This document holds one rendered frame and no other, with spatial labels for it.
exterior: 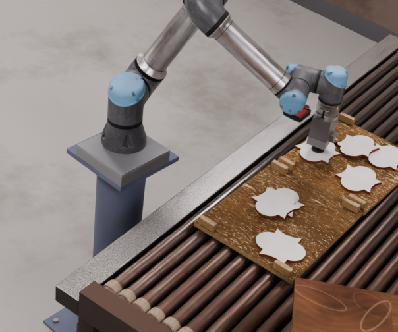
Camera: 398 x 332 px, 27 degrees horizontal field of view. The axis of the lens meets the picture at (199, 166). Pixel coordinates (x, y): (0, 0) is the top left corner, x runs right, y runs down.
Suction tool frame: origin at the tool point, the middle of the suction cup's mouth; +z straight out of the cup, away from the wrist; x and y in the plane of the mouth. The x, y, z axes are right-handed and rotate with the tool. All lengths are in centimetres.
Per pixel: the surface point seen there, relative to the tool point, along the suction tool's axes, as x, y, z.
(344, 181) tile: -12.5, -5.4, 3.0
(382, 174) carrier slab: -21.8, 7.0, 4.0
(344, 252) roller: -23.1, -34.2, 6.3
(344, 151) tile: -7.2, 9.7, 2.5
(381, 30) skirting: 40, 283, 88
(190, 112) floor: 104, 132, 98
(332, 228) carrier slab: -16.8, -28.9, 4.0
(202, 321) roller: 0, -82, 6
